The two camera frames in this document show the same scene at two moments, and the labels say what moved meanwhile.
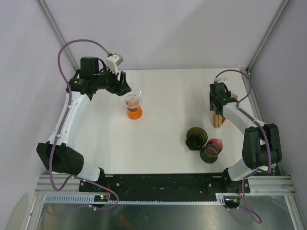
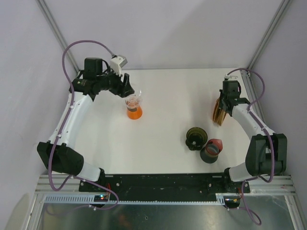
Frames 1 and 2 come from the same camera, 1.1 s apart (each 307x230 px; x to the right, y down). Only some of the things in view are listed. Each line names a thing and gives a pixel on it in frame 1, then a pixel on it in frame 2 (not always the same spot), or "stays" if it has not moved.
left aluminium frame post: x=43 y=5 stays
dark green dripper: x=195 y=137 stays
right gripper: x=211 y=100 to x=221 y=95
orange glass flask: x=135 y=114 stays
